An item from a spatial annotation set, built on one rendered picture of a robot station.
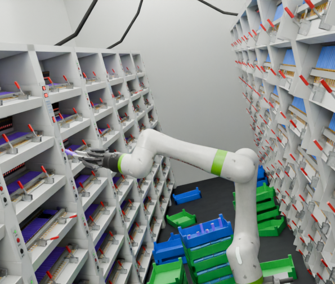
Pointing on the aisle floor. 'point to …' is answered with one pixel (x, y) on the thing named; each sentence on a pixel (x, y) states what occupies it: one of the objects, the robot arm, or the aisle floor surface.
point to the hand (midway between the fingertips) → (80, 155)
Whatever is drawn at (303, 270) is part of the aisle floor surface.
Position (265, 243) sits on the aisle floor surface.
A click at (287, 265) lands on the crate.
